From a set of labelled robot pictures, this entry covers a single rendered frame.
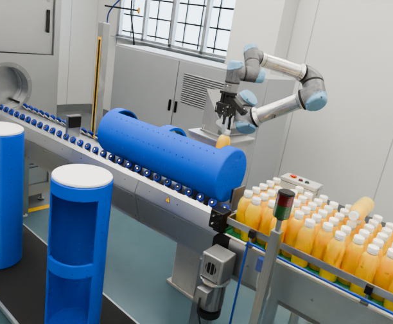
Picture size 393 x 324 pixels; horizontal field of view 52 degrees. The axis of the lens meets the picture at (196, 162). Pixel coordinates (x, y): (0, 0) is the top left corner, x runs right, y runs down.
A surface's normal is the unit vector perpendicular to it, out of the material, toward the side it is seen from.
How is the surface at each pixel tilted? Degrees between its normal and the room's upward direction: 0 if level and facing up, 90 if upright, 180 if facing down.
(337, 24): 90
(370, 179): 90
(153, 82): 90
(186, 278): 90
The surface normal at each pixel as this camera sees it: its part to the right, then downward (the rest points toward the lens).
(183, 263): -0.66, 0.14
